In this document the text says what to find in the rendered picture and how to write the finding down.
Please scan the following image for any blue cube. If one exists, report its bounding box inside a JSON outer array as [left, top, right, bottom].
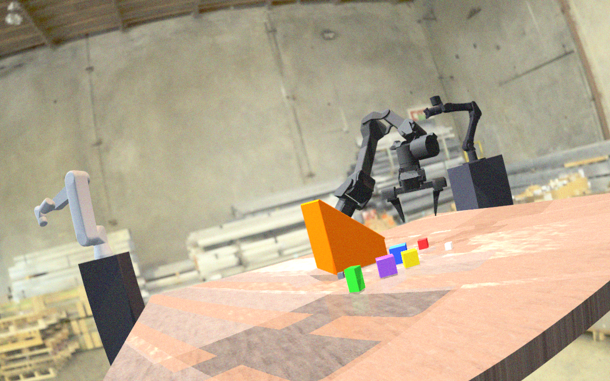
[[389, 242, 407, 265]]

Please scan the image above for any red block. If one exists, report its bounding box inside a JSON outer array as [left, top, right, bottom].
[[417, 237, 429, 250]]

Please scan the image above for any purple block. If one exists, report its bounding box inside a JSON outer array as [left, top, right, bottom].
[[376, 254, 398, 278]]

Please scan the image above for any yellow block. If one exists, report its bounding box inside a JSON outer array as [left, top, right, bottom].
[[401, 248, 420, 268]]

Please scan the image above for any green block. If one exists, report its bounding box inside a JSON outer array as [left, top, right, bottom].
[[347, 277, 366, 292], [344, 266, 363, 282]]

